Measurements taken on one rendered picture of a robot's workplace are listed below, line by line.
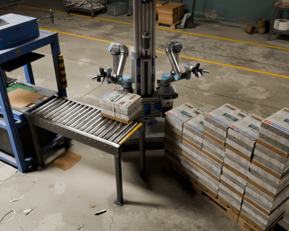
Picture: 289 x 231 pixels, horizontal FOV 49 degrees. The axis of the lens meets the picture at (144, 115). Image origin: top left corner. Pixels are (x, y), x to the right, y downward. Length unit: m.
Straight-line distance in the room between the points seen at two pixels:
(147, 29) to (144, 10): 0.22
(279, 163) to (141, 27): 2.20
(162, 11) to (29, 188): 6.83
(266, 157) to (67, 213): 2.14
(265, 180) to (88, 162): 2.25
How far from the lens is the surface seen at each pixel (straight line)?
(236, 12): 9.93
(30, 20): 3.98
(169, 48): 3.86
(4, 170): 4.48
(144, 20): 3.91
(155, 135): 4.30
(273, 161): 2.91
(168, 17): 9.53
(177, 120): 3.53
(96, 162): 4.25
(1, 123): 4.07
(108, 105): 3.52
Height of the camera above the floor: 2.73
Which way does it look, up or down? 32 degrees down
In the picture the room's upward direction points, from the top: straight up
